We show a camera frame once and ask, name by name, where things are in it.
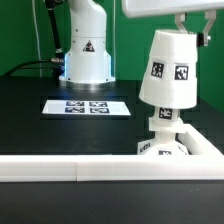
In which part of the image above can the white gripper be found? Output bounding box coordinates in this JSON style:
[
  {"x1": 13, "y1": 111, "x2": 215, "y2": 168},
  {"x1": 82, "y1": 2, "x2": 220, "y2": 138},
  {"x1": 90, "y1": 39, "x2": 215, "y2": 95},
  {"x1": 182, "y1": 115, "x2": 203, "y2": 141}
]
[{"x1": 121, "y1": 0, "x2": 224, "y2": 47}]

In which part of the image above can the white lamp shade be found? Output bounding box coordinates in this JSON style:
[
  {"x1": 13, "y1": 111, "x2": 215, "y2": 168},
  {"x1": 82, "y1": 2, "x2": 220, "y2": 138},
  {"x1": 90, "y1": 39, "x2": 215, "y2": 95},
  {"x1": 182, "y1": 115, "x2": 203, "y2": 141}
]
[{"x1": 139, "y1": 30, "x2": 197, "y2": 109}]

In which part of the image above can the white lamp bulb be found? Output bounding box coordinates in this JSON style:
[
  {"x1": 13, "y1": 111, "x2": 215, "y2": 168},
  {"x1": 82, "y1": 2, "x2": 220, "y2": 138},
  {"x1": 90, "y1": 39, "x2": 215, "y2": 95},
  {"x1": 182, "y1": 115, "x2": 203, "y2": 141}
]
[{"x1": 155, "y1": 107, "x2": 179, "y2": 121}]

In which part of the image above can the white lamp base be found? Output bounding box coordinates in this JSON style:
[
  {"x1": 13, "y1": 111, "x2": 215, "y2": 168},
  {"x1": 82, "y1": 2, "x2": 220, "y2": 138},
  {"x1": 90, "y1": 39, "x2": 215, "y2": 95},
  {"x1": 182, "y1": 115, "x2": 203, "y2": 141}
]
[{"x1": 137, "y1": 117, "x2": 188, "y2": 157}]

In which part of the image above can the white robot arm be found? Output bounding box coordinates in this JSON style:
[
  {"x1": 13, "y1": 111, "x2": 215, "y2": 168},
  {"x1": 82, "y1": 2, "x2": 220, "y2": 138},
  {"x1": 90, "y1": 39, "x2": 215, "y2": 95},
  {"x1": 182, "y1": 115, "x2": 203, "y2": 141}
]
[{"x1": 59, "y1": 0, "x2": 224, "y2": 90}]

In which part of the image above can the white right boundary bar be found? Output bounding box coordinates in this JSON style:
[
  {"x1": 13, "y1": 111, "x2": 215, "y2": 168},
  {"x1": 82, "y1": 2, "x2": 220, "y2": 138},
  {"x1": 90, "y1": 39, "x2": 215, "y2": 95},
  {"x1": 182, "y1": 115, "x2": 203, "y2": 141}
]
[{"x1": 178, "y1": 124, "x2": 222, "y2": 157}]

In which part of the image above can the white boundary bar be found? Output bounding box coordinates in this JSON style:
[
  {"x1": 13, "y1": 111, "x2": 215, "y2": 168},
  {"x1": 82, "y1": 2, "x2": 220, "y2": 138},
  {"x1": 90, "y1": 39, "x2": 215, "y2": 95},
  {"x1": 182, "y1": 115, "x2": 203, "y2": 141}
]
[
  {"x1": 0, "y1": 155, "x2": 224, "y2": 182},
  {"x1": 178, "y1": 124, "x2": 222, "y2": 157}
]

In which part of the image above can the white fiducial marker sheet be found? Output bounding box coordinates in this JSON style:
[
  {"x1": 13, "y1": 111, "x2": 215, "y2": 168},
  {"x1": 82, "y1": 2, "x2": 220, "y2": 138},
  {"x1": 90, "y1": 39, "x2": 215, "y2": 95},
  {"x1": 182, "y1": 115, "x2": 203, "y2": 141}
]
[{"x1": 42, "y1": 100, "x2": 130, "y2": 116}]

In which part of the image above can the white front boundary bar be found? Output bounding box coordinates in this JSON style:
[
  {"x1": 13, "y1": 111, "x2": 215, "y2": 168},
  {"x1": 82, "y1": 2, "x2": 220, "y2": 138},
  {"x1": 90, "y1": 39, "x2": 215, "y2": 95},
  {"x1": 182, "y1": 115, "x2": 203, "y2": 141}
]
[{"x1": 0, "y1": 155, "x2": 224, "y2": 182}]

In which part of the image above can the black cable hose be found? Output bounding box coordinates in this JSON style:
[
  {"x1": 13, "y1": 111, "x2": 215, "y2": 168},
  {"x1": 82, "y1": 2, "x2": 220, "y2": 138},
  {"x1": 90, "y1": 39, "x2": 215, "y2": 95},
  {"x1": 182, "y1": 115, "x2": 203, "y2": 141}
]
[{"x1": 2, "y1": 0, "x2": 66, "y2": 78}]

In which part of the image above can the thin white cable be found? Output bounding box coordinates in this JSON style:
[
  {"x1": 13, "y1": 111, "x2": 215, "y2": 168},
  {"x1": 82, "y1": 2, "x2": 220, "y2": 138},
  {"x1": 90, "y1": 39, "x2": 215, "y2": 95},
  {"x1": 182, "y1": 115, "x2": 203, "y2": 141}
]
[{"x1": 32, "y1": 0, "x2": 43, "y2": 78}]

